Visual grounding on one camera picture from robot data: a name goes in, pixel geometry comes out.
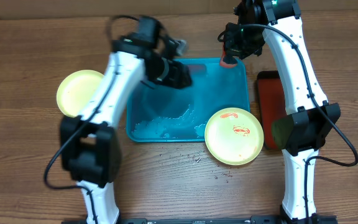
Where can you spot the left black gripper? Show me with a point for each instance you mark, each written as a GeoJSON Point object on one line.
{"type": "Point", "coordinates": [178, 78]}

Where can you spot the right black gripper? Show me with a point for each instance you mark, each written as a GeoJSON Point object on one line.
{"type": "Point", "coordinates": [234, 51]}

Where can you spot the red black sponge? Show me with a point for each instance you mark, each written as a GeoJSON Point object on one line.
{"type": "Point", "coordinates": [227, 61]}

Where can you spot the yellow-green plate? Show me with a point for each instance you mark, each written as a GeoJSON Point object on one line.
{"type": "Point", "coordinates": [234, 136]}
{"type": "Point", "coordinates": [76, 90]}

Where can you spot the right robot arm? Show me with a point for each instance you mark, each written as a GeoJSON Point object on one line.
{"type": "Point", "coordinates": [309, 115]}

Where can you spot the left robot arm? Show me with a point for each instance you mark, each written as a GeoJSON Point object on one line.
{"type": "Point", "coordinates": [89, 156]}

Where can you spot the teal plastic tray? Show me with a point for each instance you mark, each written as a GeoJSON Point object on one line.
{"type": "Point", "coordinates": [157, 113]}

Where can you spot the black red lacquer tray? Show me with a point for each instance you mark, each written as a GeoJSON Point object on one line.
{"type": "Point", "coordinates": [271, 104]}

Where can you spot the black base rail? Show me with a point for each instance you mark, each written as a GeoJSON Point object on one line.
{"type": "Point", "coordinates": [256, 219]}

